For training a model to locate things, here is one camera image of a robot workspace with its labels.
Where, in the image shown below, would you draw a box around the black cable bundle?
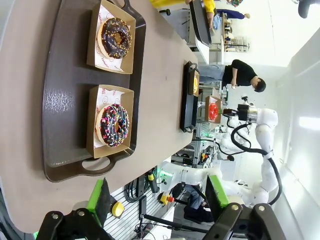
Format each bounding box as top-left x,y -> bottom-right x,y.
124,178 -> 146,203

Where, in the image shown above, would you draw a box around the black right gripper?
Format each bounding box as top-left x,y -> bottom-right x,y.
219,103 -> 249,122

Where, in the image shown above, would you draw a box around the person's left hand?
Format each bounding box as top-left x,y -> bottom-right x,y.
206,11 -> 215,31

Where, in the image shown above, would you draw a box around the person in yellow hoodie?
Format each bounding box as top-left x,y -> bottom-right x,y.
149,0 -> 216,16

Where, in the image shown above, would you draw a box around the red glazed donut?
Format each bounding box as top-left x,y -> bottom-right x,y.
208,102 -> 219,122

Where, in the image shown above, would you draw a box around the black textured serving tray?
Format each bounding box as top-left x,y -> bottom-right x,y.
179,59 -> 200,133

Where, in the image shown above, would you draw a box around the small black serving tray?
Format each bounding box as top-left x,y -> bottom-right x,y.
189,0 -> 213,48

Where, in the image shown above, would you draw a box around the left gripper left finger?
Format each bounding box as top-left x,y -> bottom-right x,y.
34,176 -> 115,240

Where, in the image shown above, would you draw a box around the white slotted base panel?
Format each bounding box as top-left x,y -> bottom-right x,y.
72,174 -> 176,240

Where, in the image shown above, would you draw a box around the white printed paper liner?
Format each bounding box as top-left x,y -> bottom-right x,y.
94,4 -> 131,72
93,86 -> 126,151

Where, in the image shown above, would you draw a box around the figure in blue garment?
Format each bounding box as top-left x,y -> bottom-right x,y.
216,8 -> 251,21

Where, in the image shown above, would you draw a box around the yellow red emergency stop button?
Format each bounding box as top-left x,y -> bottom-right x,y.
159,192 -> 175,207

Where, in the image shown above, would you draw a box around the large white table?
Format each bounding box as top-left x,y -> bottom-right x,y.
194,34 -> 225,66

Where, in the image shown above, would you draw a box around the chocolate donut coloured sprinkles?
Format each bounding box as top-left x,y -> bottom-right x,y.
95,103 -> 130,148

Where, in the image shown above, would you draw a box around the chocolate donut nut crumbs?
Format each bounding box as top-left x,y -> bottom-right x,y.
96,17 -> 133,60

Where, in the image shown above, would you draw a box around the kraft paper food box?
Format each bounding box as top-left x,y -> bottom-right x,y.
86,0 -> 137,75
204,95 -> 223,124
86,84 -> 135,159
187,69 -> 201,98

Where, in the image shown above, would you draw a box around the person in black t-shirt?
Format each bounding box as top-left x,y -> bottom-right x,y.
198,59 -> 267,93

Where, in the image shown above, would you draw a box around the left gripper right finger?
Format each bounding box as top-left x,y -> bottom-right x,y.
204,174 -> 287,240

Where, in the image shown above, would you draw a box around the brown plastic serving tray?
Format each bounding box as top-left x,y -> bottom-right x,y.
41,0 -> 147,183

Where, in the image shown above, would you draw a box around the black rod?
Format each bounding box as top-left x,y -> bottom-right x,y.
143,214 -> 213,232

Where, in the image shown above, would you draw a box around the black sleeved right arm cable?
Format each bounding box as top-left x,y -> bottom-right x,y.
230,122 -> 283,206

